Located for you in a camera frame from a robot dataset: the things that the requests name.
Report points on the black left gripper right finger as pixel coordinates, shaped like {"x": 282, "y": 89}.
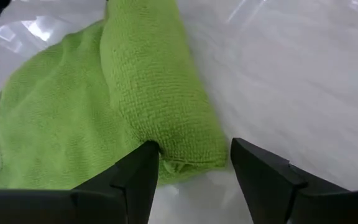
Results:
{"x": 291, "y": 199}

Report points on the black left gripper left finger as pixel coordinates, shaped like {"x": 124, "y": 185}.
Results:
{"x": 104, "y": 205}

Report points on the green microfibre towel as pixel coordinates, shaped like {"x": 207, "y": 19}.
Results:
{"x": 104, "y": 102}

